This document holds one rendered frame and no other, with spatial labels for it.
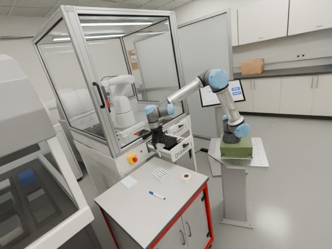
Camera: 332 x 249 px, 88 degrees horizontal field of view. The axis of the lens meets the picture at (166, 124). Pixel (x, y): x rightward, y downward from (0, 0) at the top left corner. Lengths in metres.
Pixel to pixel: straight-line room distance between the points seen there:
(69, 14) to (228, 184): 1.73
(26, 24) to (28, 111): 3.81
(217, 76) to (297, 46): 3.61
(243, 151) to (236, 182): 0.33
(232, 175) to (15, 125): 1.50
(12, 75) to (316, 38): 4.57
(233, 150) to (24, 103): 1.34
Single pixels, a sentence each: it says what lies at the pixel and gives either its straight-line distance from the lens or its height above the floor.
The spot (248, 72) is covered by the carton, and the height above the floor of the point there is 0.95.
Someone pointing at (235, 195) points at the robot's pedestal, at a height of 0.34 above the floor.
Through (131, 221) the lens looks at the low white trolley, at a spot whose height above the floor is 0.76.
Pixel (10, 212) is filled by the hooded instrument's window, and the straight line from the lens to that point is 1.07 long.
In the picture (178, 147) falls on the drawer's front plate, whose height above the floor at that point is 0.91.
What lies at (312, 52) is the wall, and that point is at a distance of 4.62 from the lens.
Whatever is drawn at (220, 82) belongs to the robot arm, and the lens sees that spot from 1.16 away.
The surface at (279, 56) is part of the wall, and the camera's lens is 4.67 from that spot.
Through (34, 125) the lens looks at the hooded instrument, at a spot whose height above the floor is 1.44.
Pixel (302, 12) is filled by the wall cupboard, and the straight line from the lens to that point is 4.30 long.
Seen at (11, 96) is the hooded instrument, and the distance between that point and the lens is 0.96.
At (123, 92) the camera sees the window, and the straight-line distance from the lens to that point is 1.42.
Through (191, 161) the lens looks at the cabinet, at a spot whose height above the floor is 0.33.
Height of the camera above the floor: 1.61
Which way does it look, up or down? 21 degrees down
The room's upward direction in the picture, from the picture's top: 11 degrees counter-clockwise
